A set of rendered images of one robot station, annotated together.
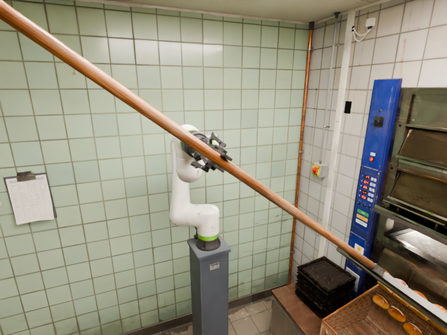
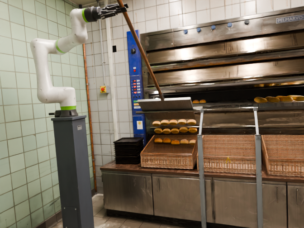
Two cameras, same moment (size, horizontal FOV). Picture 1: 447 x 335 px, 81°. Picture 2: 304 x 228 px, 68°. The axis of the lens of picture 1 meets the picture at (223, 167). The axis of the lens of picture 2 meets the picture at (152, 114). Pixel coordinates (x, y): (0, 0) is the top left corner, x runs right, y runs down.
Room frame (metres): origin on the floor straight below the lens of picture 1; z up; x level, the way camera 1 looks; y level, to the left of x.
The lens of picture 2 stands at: (-0.43, 1.03, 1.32)
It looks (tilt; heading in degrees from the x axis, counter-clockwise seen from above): 4 degrees down; 312
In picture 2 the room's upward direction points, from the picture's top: 4 degrees counter-clockwise
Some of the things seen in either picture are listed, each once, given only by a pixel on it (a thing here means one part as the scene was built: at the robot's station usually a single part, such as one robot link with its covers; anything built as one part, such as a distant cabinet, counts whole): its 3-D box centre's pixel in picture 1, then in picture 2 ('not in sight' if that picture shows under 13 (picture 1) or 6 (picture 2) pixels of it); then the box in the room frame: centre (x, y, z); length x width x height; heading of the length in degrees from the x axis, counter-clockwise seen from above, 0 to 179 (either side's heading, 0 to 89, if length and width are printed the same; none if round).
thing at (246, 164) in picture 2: not in sight; (227, 152); (0.55, -1.14, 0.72); 0.56 x 0.49 x 0.28; 22
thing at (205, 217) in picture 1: (205, 221); (66, 98); (1.37, 0.10, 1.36); 0.16 x 0.13 x 0.19; 82
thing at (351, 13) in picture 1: (331, 174); (112, 89); (1.96, -0.85, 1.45); 0.05 x 0.02 x 2.30; 22
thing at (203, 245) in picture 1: (204, 234); (63, 113); (1.42, 0.12, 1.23); 0.26 x 0.15 x 0.06; 26
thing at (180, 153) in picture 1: (187, 141); (79, 18); (1.01, 0.14, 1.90); 0.14 x 0.11 x 0.13; 23
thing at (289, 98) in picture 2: not in sight; (277, 98); (0.29, -2.00, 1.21); 0.61 x 0.48 x 0.06; 112
